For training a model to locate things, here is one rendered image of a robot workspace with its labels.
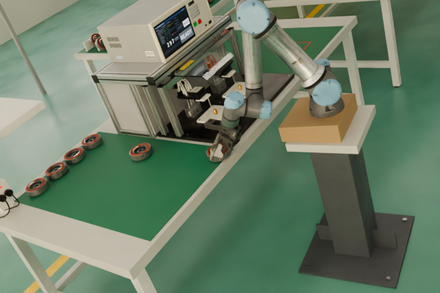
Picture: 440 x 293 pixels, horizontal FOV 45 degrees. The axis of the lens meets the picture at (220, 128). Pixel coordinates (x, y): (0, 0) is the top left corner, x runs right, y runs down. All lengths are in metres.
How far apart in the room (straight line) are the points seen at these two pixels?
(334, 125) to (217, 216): 1.30
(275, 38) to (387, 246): 1.28
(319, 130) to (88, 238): 1.06
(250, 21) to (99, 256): 1.06
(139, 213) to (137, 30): 0.89
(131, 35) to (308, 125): 0.97
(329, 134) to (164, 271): 1.33
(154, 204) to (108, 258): 0.31
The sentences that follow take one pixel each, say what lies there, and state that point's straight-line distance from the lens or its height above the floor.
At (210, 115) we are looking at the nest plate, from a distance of 2.69.
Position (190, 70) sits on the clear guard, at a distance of 2.53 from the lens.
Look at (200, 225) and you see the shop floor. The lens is 3.28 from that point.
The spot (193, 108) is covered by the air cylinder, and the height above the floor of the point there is 0.82.
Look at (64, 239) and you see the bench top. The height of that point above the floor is 0.75.
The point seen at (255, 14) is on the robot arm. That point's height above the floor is 1.39.
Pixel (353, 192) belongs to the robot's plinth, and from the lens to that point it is 2.50.
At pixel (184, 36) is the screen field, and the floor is 1.17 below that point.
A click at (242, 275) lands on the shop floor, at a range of 2.89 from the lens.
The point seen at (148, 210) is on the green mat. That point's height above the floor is 0.75.
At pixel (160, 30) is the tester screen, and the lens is 2.56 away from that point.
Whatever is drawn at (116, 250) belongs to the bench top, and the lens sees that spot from 2.14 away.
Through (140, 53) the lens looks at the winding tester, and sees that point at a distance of 2.67.
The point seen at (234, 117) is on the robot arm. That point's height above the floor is 0.99.
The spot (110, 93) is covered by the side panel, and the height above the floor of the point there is 1.00.
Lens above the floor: 2.02
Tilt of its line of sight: 29 degrees down
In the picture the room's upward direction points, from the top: 19 degrees counter-clockwise
